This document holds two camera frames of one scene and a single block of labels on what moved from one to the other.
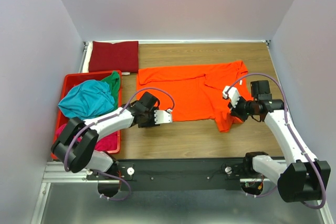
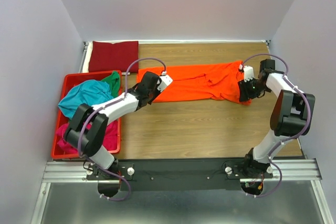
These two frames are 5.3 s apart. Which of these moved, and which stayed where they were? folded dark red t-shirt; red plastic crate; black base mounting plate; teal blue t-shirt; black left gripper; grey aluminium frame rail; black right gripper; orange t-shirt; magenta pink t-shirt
Moved: black right gripper; black left gripper; orange t-shirt
Stayed: red plastic crate; teal blue t-shirt; folded dark red t-shirt; grey aluminium frame rail; black base mounting plate; magenta pink t-shirt
